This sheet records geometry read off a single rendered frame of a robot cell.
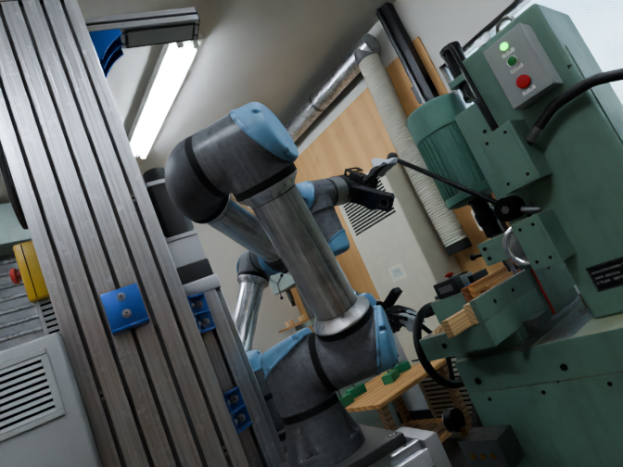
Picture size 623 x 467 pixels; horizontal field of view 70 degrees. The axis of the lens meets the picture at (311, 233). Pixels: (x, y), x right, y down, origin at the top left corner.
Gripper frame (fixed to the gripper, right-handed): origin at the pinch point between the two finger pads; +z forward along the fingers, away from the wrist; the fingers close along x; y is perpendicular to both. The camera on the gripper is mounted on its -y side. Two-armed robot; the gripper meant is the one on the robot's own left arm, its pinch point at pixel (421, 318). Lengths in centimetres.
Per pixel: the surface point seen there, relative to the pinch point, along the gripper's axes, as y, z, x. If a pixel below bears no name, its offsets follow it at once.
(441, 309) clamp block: -10.4, 14.3, 10.1
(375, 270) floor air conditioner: 29, -107, -104
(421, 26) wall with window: -127, -88, -128
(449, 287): -18.4, 16.8, 10.3
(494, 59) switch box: -81, 32, 20
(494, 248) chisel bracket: -31.4, 27.9, 5.4
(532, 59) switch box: -80, 41, 20
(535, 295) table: -20.5, 40.0, 5.7
